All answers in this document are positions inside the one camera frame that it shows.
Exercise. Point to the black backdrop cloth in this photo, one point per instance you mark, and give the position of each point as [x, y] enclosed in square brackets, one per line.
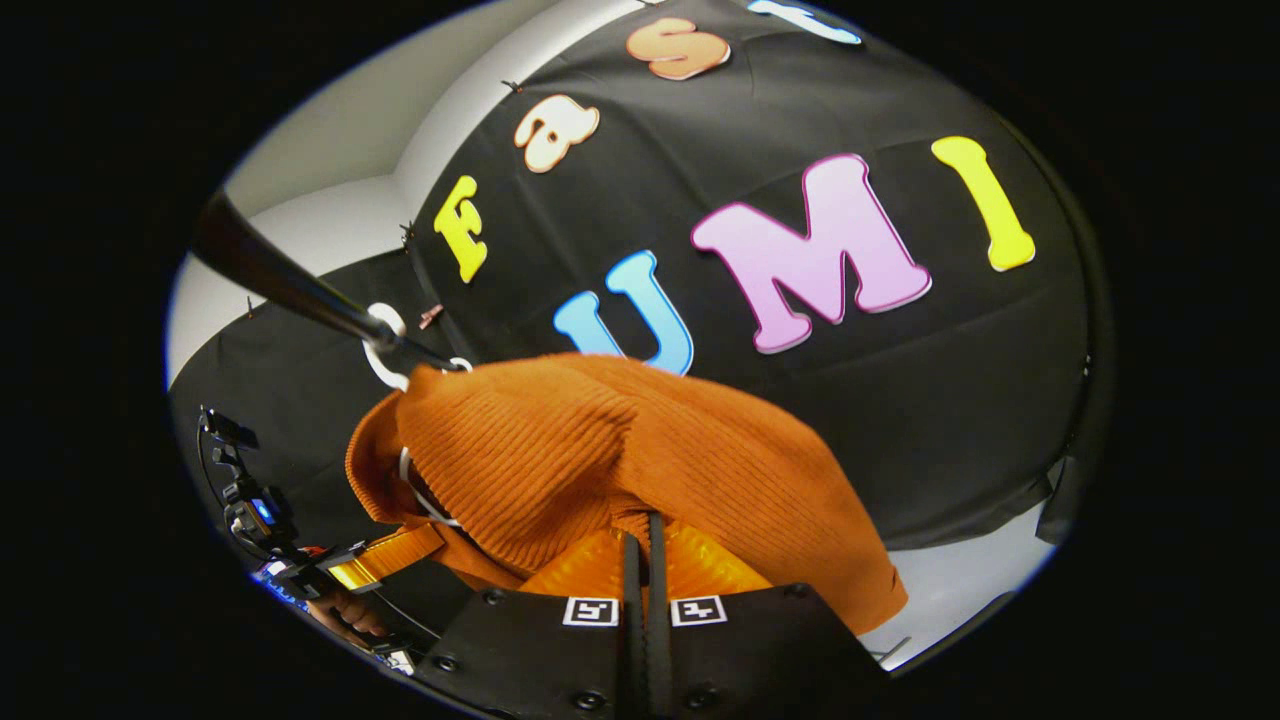
[800, 420]

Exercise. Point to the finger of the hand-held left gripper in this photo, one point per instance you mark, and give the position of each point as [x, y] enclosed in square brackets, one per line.
[395, 555]

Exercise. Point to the small pink clip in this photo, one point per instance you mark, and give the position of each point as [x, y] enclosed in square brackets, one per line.
[431, 317]

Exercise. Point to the black clothes rack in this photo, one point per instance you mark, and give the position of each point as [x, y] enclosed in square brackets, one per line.
[270, 275]

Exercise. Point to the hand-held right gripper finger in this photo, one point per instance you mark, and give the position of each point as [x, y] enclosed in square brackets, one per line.
[658, 650]
[633, 650]

